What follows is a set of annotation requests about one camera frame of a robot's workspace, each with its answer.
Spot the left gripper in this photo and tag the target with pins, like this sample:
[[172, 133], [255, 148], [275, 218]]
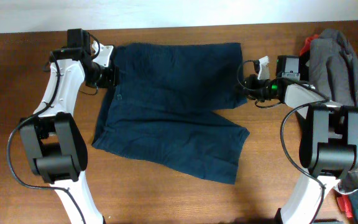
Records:
[[112, 78]]

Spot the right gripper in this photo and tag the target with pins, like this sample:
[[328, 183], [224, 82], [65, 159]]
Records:
[[250, 83]]

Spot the navy blue shorts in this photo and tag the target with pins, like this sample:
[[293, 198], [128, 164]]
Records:
[[164, 108]]

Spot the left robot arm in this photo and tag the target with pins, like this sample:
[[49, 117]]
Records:
[[54, 147]]

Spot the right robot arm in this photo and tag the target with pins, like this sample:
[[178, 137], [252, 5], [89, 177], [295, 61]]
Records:
[[329, 141]]

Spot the black garment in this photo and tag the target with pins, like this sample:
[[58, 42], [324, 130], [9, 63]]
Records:
[[304, 64]]

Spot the red garment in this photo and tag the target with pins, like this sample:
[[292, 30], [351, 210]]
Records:
[[307, 44]]

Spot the grey garment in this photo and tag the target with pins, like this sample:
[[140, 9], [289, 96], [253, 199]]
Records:
[[333, 70]]

